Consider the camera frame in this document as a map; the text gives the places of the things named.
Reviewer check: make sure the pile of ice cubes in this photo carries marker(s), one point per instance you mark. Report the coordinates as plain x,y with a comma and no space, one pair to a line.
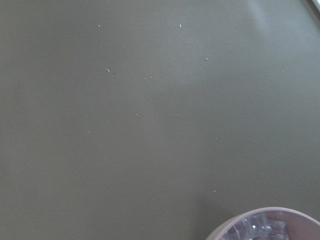
257,227

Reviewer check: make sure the pink bowl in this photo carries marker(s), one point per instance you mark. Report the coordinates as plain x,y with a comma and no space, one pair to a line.
299,225

